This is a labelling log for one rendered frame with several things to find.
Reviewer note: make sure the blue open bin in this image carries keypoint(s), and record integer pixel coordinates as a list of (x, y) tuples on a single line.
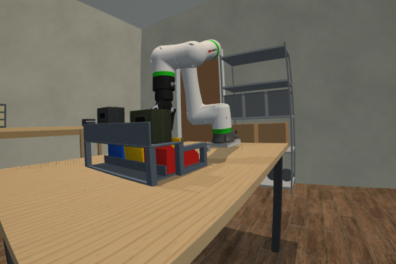
[(116, 151)]

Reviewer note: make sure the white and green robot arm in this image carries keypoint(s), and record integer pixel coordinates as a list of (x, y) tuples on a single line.
[(187, 57)]

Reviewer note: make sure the yellow bin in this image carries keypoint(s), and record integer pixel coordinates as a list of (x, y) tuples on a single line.
[(134, 153)]

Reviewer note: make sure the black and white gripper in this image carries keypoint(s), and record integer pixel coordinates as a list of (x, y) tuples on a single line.
[(163, 101)]

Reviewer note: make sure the dark grey metal shelf rack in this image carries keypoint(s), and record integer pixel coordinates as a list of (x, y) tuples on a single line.
[(137, 134)]

